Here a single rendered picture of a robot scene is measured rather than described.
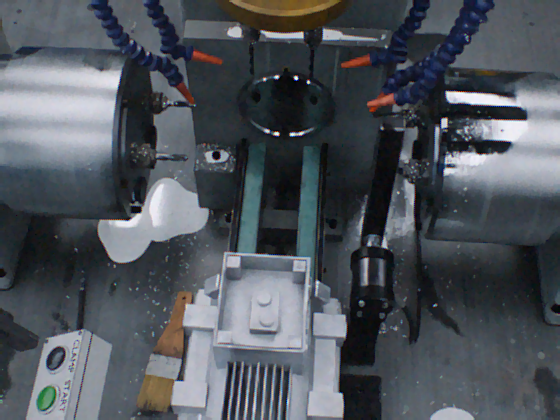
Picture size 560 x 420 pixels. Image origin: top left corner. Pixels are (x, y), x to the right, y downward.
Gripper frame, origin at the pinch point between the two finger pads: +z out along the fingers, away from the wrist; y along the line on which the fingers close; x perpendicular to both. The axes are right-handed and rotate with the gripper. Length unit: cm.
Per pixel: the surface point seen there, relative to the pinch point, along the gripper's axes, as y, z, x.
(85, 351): 0.8, 8.9, -3.5
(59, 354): 0.1, 7.3, -0.9
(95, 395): -3.7, 11.8, -3.5
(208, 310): 7.3, 16.5, -15.0
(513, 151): 29, 31, -50
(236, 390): -3.3, 17.6, -19.7
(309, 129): 46, 31, -18
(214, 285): 10.0, 15.5, -16.3
